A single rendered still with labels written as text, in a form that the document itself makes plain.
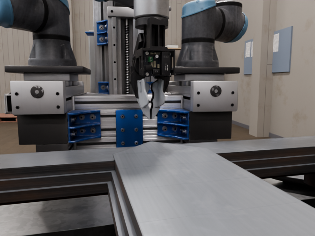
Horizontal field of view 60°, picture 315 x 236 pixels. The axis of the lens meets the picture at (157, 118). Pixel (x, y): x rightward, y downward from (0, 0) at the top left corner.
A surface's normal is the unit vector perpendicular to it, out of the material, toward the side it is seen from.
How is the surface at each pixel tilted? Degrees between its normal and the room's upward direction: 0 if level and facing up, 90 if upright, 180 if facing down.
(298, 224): 0
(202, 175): 0
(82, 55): 90
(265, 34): 90
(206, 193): 0
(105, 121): 90
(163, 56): 90
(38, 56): 73
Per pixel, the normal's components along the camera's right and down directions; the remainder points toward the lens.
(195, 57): -0.18, -0.18
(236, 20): 0.55, 0.11
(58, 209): 0.00, -0.99
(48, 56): 0.17, -0.18
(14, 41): 0.14, 0.13
